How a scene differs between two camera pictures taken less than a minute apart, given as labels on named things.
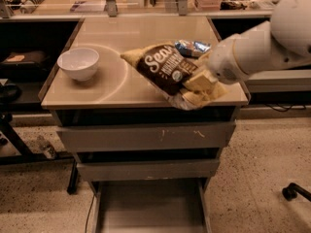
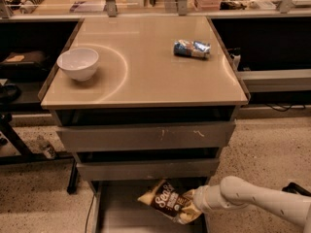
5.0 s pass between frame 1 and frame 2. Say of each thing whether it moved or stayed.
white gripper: moved
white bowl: stayed
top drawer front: stayed
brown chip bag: moved
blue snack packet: stayed
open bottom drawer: stayed
